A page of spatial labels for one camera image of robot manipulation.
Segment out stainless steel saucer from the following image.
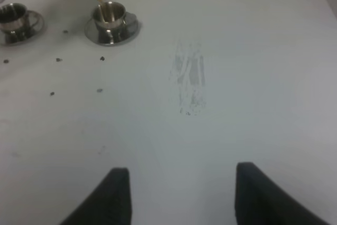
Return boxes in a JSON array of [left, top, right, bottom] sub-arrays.
[[1, 11, 46, 46], [84, 12, 141, 46]]

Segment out left stainless steel saucer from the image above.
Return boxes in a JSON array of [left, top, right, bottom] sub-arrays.
[[1, 11, 46, 46]]

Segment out right stainless steel teacup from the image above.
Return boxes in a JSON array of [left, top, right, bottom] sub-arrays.
[[91, 2, 137, 31]]

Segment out stainless steel teacup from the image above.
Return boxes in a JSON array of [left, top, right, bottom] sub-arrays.
[[1, 3, 31, 33], [91, 2, 137, 31]]

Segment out right stainless steel saucer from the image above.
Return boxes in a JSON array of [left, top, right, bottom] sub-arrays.
[[84, 12, 141, 46]]

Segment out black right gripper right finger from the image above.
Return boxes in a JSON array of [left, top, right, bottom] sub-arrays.
[[235, 162, 327, 224]]

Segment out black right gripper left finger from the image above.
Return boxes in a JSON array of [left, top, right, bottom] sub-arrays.
[[62, 168, 131, 224]]

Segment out left stainless steel teacup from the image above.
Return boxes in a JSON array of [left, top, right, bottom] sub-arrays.
[[1, 3, 31, 33]]

